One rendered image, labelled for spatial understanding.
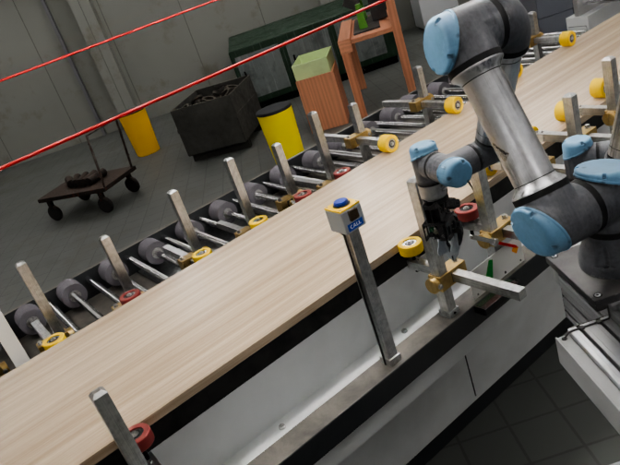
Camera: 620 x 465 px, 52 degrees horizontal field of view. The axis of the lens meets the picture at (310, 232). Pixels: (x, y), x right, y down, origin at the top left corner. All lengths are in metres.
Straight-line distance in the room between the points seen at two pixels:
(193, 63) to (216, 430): 9.56
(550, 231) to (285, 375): 0.97
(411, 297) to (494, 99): 1.03
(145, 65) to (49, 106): 1.74
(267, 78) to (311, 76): 2.06
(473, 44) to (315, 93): 5.58
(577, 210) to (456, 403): 1.36
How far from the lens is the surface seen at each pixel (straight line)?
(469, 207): 2.21
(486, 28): 1.37
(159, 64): 11.17
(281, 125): 5.95
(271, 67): 8.84
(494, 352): 2.64
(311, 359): 2.00
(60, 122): 11.64
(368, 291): 1.77
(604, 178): 1.39
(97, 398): 1.47
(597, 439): 2.59
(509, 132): 1.34
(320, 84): 6.85
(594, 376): 1.38
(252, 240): 2.49
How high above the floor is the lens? 1.85
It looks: 24 degrees down
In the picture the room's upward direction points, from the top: 19 degrees counter-clockwise
